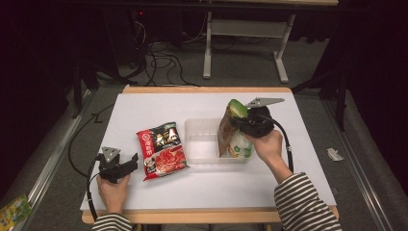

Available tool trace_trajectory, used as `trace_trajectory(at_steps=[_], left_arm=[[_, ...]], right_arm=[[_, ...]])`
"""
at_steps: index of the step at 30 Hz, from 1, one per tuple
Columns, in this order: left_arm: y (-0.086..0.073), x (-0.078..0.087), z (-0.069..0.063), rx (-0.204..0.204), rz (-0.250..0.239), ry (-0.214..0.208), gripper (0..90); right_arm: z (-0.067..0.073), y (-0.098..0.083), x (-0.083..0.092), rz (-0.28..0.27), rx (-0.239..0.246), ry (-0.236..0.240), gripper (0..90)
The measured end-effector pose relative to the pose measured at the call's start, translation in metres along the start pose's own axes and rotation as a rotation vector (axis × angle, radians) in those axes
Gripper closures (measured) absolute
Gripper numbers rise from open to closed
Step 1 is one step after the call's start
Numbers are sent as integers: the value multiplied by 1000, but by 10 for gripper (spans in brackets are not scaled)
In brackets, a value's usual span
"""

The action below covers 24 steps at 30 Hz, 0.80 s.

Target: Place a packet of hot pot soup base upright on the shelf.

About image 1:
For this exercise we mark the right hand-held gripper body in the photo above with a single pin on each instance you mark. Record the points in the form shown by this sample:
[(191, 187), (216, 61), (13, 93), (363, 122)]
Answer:
[(258, 123)]

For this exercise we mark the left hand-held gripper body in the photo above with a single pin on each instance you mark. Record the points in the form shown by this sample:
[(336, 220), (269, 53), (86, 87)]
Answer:
[(110, 166)]

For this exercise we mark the brown food packet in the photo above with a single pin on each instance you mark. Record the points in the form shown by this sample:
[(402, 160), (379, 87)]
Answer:
[(225, 131)]

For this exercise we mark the green and white starch bag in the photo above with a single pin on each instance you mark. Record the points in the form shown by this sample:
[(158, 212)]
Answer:
[(240, 144)]

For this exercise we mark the clear plastic container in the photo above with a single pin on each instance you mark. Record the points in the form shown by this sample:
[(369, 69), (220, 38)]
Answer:
[(202, 144)]

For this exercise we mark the person's right hand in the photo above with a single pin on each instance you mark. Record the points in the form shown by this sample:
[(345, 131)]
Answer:
[(267, 147)]

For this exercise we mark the person's left hand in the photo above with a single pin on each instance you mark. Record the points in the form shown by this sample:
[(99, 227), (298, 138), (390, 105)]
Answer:
[(112, 195)]

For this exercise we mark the red and black noodle packet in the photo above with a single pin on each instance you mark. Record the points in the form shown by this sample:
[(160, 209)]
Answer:
[(162, 150)]

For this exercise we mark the black metal stand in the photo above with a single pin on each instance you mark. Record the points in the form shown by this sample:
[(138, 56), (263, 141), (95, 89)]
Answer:
[(336, 93), (80, 89)]

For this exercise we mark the white paper scrap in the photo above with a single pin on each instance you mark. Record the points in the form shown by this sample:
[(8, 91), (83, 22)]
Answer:
[(335, 154)]

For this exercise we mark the green and yellow packet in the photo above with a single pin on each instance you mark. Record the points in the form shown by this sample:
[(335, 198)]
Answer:
[(12, 213)]

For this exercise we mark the dark equipment with red light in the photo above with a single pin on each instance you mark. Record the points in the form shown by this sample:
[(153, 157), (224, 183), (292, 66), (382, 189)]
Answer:
[(128, 35)]

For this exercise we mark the aluminium floor rail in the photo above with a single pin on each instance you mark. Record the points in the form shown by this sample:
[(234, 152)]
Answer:
[(359, 166), (51, 163)]

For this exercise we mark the white metal desk frame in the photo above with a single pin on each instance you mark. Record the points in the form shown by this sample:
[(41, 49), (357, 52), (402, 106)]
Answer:
[(247, 28)]

